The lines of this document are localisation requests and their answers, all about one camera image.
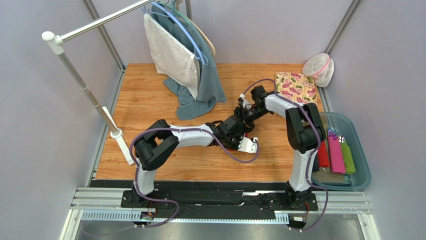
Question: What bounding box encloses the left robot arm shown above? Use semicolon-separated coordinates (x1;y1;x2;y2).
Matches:
121;116;257;208

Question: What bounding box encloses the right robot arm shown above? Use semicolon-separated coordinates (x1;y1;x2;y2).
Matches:
233;85;326;209

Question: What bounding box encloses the red napkin in bin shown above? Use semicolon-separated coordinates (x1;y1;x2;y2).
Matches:
316;141;331;168

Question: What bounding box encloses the blue-grey shirt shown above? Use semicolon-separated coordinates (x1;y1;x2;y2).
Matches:
147;5;227;120

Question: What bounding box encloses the floral placemat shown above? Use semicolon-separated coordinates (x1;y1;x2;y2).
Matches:
274;71;319;104

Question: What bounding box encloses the white mesh laundry bag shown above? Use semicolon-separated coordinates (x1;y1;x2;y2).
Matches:
302;53;335;88

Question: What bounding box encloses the white towel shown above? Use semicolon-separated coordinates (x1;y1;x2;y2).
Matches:
144;13;200;99

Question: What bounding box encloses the teal plastic bin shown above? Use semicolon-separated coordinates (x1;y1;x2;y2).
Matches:
311;112;371;191

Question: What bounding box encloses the green hanger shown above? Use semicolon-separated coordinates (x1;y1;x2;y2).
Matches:
157;0;193;25

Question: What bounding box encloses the blue plastic hanger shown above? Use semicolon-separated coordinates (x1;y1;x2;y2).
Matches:
151;1;209;66

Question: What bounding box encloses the wooden hanger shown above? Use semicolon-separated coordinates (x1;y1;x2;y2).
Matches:
174;0;217;58

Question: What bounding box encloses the white clothes rack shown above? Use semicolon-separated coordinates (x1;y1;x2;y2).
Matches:
41;0;151;166

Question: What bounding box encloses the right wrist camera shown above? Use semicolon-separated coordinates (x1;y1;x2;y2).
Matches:
238;93;253;110

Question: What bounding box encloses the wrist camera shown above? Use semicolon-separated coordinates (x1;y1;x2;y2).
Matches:
237;136;258;154
238;93;253;110

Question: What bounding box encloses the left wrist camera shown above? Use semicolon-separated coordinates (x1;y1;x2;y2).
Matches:
237;136;258;154

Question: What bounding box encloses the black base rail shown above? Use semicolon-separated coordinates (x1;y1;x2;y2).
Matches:
120;181;319;220

